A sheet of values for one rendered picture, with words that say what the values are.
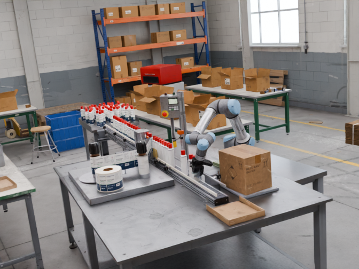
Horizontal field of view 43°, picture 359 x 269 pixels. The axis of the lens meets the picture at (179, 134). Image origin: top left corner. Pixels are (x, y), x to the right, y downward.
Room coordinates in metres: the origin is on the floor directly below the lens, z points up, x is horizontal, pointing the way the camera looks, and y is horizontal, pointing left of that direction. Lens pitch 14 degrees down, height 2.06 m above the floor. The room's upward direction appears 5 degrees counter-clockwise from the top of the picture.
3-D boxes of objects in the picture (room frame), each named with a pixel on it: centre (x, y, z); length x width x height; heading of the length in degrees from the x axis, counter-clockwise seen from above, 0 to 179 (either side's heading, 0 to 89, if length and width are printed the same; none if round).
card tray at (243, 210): (2.75, -0.31, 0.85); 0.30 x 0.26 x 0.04; 23
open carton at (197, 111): (5.52, -0.39, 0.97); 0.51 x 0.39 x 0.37; 124
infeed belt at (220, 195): (3.67, 0.08, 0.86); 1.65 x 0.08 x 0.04; 23
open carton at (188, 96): (5.89, -0.22, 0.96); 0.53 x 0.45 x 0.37; 121
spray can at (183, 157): (3.45, -0.01, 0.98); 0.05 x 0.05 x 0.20
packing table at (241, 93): (8.43, -1.08, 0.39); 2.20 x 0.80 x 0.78; 29
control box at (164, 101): (3.80, 0.04, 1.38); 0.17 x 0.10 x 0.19; 78
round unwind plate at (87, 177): (3.59, 0.70, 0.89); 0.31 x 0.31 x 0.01
